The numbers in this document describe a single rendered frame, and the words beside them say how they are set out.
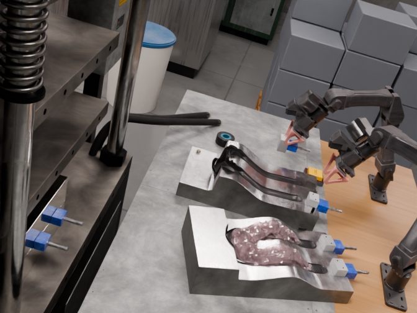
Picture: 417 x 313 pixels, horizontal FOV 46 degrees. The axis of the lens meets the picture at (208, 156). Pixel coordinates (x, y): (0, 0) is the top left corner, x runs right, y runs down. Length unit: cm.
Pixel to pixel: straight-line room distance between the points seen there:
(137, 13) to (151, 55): 204
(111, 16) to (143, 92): 206
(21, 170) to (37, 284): 47
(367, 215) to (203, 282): 88
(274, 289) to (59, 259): 62
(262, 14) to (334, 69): 260
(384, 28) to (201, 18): 165
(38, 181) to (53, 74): 27
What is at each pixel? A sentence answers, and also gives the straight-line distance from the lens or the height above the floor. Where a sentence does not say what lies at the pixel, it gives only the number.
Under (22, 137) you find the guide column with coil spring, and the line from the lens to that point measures 100.
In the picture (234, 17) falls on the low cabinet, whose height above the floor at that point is 22.
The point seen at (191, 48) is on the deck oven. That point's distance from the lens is 457.
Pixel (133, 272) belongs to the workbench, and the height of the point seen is 80.
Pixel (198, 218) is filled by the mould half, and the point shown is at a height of 91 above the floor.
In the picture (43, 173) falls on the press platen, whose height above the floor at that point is 104.
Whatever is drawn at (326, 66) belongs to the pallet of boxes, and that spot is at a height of 78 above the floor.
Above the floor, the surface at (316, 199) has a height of 92.
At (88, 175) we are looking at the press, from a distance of 181.
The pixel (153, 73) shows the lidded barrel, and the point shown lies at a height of 35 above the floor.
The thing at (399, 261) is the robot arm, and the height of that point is 92.
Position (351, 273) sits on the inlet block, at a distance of 165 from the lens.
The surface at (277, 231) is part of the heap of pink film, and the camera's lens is 159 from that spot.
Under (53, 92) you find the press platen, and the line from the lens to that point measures 122.
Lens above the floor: 186
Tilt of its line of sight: 31 degrees down
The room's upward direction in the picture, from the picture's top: 17 degrees clockwise
